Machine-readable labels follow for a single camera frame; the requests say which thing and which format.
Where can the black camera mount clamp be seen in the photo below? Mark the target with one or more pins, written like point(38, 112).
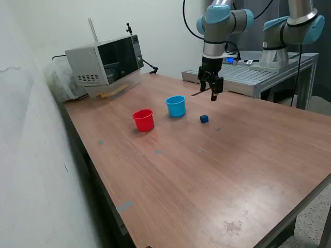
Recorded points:
point(128, 27)

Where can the silver microwave oven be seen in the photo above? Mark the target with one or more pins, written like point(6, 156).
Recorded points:
point(85, 62)

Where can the grey-blue tape strip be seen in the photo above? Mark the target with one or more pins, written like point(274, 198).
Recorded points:
point(125, 206)

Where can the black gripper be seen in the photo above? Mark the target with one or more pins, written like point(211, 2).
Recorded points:
point(212, 65)

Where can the dark grey curtain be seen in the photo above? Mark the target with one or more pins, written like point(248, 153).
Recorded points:
point(258, 38)

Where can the clear plastic bag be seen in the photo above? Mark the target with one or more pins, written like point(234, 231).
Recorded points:
point(59, 82)

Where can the aluminium slotted robot platform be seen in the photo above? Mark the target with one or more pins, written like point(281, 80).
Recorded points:
point(245, 77)

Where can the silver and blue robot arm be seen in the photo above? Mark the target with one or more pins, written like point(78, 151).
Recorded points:
point(216, 28)

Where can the wrist camera on white mount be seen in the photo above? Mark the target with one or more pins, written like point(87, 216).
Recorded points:
point(230, 60)

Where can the white warning tag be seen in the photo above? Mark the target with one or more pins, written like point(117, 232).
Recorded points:
point(249, 62)

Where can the thin metal rod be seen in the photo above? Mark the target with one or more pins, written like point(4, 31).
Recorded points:
point(93, 29)

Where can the blue cube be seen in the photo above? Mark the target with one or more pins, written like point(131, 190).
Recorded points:
point(204, 119)

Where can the aluminium base mounting plate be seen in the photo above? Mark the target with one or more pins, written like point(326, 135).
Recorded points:
point(269, 69)

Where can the blue plastic bin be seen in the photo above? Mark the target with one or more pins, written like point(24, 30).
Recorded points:
point(176, 108)

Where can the wooden stick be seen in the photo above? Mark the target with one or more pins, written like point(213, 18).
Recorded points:
point(113, 92)

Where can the red plastic bin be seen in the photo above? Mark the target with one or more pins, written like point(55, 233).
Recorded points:
point(143, 124)

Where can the grey metal edge bracket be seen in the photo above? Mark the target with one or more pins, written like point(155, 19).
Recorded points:
point(122, 227)

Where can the clear acrylic stand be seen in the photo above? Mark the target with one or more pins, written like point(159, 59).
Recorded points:
point(129, 82)

